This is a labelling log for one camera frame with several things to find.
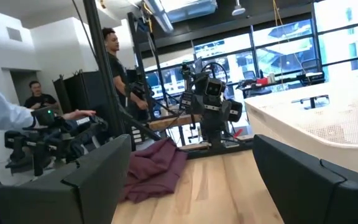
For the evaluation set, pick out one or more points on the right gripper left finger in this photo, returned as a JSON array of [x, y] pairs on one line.
[[98, 186]]

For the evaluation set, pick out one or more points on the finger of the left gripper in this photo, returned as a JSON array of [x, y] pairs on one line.
[[219, 127], [208, 127]]

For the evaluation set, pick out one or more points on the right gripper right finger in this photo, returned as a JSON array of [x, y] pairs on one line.
[[297, 186]]

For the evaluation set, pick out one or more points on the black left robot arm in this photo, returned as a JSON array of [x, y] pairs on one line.
[[200, 83]]

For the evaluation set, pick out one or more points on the white plastic basket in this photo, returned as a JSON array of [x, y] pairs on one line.
[[291, 130]]

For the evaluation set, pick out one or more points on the wooden background table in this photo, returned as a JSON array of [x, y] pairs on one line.
[[172, 121]]

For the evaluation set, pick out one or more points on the cluttered background desk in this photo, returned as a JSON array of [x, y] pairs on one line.
[[278, 82]]

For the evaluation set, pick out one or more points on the maroon cloth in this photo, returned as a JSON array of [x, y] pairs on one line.
[[154, 171]]

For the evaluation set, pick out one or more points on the black upright panel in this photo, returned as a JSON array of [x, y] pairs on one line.
[[82, 93]]

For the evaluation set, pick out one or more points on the white pendant lamp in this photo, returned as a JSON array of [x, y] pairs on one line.
[[238, 12]]

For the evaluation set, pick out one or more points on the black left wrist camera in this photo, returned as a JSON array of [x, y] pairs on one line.
[[213, 87]]

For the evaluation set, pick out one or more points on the black background rig frame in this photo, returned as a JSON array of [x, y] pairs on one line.
[[135, 46]]

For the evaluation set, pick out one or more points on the silver ceiling duct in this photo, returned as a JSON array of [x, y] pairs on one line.
[[162, 18]]

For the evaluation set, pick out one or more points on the black metal rig frame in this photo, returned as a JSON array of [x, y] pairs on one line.
[[99, 62]]

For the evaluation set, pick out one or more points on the grey wall vent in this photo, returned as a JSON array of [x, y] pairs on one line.
[[14, 34]]

